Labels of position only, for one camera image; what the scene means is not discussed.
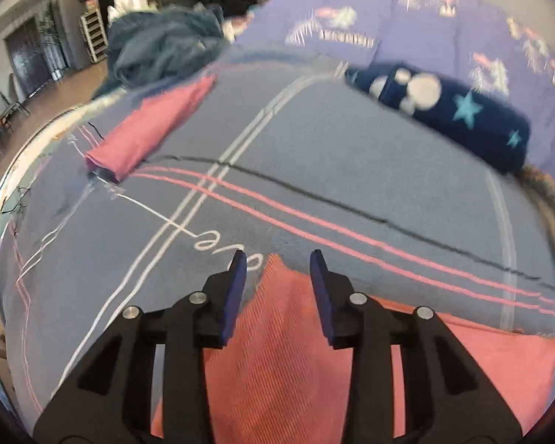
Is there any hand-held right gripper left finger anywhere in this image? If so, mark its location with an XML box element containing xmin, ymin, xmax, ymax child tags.
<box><xmin>32</xmin><ymin>250</ymin><xmax>248</xmax><ymax>444</ymax></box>

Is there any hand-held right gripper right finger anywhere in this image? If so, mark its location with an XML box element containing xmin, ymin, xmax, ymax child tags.
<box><xmin>309</xmin><ymin>249</ymin><xmax>523</xmax><ymax>444</ymax></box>

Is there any pink bear-print sweater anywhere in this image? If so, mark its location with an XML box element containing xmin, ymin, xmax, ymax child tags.
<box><xmin>150</xmin><ymin>254</ymin><xmax>555</xmax><ymax>440</ymax></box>

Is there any blue striped bedsheet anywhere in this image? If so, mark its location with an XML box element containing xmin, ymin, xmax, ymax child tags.
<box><xmin>0</xmin><ymin>46</ymin><xmax>555</xmax><ymax>431</ymax></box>

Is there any mauve pink garment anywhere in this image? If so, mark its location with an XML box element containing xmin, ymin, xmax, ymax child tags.
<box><xmin>84</xmin><ymin>75</ymin><xmax>217</xmax><ymax>183</ymax></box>

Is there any navy star-print folded blanket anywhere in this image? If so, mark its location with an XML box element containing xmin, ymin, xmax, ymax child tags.
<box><xmin>344</xmin><ymin>64</ymin><xmax>532</xmax><ymax>174</ymax></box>

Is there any blue-grey crumpled blanket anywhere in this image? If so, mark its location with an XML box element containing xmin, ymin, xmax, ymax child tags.
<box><xmin>92</xmin><ymin>7</ymin><xmax>232</xmax><ymax>100</ymax></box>

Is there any purple tree-print sheet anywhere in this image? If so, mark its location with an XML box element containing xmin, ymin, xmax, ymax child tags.
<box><xmin>233</xmin><ymin>0</ymin><xmax>555</xmax><ymax>181</ymax></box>

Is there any white shelf rack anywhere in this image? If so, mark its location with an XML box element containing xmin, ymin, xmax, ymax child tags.
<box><xmin>80</xmin><ymin>9</ymin><xmax>109</xmax><ymax>62</ymax></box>

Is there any tall green houseplant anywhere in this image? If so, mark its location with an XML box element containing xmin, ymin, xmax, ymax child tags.
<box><xmin>39</xmin><ymin>4</ymin><xmax>70</xmax><ymax>75</ymax></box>

